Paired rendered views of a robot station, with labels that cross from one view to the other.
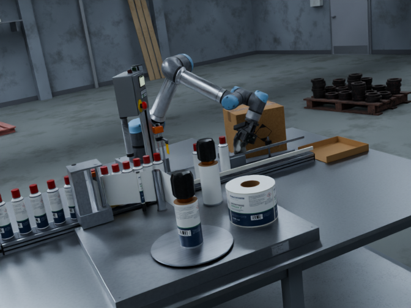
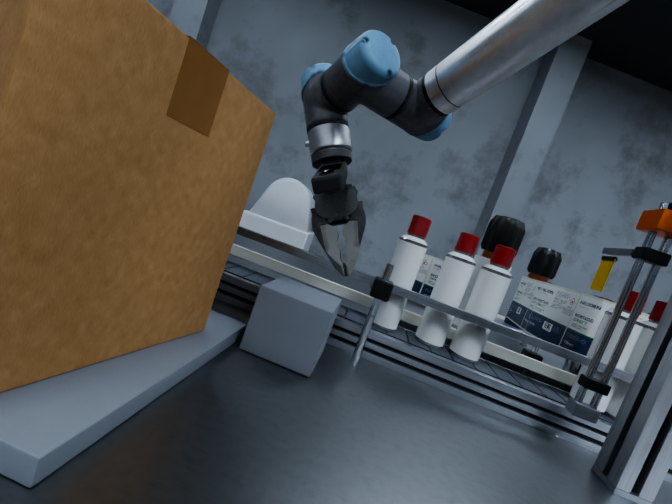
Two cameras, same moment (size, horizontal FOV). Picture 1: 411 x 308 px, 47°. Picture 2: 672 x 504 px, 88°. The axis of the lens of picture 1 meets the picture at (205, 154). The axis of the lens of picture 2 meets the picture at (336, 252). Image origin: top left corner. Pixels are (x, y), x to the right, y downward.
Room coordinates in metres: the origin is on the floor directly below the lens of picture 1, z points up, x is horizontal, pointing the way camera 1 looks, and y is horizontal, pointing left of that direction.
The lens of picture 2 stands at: (2.95, 0.10, 1.03)
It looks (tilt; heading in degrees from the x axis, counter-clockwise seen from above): 5 degrees down; 210
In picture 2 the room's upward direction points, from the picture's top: 20 degrees clockwise
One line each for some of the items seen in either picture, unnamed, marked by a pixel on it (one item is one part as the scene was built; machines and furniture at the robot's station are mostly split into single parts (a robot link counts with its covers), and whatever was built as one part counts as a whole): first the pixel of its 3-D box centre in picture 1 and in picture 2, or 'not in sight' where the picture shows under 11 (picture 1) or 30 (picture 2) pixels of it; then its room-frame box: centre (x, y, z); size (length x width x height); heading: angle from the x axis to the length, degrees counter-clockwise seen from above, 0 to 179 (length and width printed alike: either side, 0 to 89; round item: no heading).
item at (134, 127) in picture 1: (139, 131); not in sight; (2.66, 0.36, 1.10); 0.13 x 0.12 x 0.14; 152
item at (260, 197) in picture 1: (251, 200); (437, 282); (1.80, -0.16, 0.95); 0.20 x 0.20 x 0.14
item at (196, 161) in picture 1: (199, 163); (484, 302); (2.29, 0.04, 0.98); 0.05 x 0.05 x 0.20
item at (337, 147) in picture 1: (332, 148); not in sight; (2.63, -0.74, 0.85); 0.30 x 0.26 x 0.04; 114
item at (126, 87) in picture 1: (131, 93); not in sight; (2.27, 0.31, 1.38); 0.17 x 0.10 x 0.19; 169
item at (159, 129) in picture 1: (164, 156); (611, 309); (2.27, 0.21, 1.05); 0.10 x 0.04 x 0.33; 24
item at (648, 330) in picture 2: (149, 176); (643, 362); (2.19, 0.28, 0.98); 0.05 x 0.05 x 0.20
